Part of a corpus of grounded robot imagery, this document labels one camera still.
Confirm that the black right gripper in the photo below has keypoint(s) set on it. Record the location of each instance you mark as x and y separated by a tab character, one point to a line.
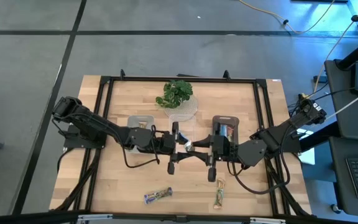
224	149

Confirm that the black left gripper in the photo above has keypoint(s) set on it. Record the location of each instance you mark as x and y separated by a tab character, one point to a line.
166	143

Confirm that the blue granola bar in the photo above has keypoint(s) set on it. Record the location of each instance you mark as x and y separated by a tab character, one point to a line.
183	138

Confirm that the purple green granola bar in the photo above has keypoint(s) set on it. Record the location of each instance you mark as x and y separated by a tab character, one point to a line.
158	195

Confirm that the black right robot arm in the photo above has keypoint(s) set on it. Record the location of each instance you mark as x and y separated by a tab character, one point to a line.
253	152

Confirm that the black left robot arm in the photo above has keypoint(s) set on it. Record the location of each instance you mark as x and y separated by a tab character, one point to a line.
104	127

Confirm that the clear plastic bin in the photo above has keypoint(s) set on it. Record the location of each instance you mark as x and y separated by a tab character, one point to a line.
186	124

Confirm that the dark smoked plastic bin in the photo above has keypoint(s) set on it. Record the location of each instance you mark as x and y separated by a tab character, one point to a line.
235	121

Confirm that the round woven mat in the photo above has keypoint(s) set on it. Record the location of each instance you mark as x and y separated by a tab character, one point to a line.
188	109

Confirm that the grey plastic bin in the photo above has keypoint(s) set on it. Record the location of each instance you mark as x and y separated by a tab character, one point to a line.
132	122

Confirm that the green leafy plant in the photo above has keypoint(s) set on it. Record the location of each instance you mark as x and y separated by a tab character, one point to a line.
174	93

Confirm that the black crossbeam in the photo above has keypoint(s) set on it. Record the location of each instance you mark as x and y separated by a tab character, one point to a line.
141	219

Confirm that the black diagonal beam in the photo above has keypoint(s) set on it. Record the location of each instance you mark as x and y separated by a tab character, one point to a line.
319	137
357	53

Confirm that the small blue box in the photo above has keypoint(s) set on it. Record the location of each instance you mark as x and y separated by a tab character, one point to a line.
320	78

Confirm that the dark grey desk top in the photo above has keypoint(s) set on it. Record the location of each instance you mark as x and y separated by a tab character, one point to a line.
340	124
340	174

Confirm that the black caster wheel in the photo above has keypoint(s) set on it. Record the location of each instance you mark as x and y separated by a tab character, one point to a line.
335	208

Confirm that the black aluminium table frame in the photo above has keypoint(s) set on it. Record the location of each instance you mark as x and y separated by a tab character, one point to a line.
135	79

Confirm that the silver metal bracket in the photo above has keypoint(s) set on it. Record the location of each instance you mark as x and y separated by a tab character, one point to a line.
95	217
267	220

